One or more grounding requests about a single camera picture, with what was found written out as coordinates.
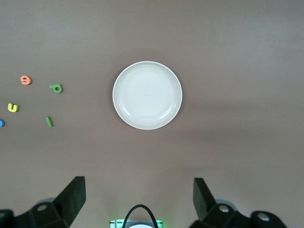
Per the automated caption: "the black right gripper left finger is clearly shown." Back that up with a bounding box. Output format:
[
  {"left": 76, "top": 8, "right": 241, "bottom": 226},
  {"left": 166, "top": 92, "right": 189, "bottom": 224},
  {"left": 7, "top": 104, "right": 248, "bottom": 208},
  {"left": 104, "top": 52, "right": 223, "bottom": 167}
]
[{"left": 0, "top": 176, "right": 86, "bottom": 228}]

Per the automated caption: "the brown table cover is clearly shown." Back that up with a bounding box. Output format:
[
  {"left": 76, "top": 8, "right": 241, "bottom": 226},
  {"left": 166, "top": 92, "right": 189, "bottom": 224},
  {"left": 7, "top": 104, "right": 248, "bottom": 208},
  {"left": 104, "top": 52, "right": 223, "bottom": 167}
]
[{"left": 0, "top": 0, "right": 304, "bottom": 228}]

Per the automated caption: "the green letter p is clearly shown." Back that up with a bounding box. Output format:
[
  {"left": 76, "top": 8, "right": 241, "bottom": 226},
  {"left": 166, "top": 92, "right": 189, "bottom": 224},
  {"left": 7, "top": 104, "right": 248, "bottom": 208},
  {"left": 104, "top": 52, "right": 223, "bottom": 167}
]
[{"left": 48, "top": 84, "right": 64, "bottom": 94}]

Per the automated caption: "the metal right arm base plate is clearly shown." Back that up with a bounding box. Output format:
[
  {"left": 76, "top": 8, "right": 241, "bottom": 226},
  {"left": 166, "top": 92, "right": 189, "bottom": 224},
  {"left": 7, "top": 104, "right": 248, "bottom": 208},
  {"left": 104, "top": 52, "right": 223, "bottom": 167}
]
[{"left": 109, "top": 219, "right": 163, "bottom": 228}]

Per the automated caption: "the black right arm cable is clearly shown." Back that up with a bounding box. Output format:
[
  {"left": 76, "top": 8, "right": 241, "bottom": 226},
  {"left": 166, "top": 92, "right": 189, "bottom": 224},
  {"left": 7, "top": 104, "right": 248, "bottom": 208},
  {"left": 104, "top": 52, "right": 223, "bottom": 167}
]
[{"left": 123, "top": 204, "right": 159, "bottom": 228}]

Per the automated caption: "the beige brown plate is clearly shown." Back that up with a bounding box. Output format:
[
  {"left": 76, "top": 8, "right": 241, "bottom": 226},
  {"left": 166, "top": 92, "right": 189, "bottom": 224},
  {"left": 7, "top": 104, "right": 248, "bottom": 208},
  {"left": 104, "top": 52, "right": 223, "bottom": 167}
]
[{"left": 112, "top": 61, "right": 183, "bottom": 131}]

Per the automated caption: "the orange letter e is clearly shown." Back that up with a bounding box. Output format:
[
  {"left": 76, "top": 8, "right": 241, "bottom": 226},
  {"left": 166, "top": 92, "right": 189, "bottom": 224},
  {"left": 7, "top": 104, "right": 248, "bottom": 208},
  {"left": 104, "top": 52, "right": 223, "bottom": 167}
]
[{"left": 20, "top": 75, "right": 33, "bottom": 86}]

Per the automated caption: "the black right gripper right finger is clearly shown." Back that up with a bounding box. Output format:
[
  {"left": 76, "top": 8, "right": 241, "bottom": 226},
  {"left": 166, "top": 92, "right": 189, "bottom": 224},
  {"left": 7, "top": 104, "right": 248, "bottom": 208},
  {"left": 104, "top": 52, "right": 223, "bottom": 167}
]
[{"left": 190, "top": 177, "right": 288, "bottom": 228}]

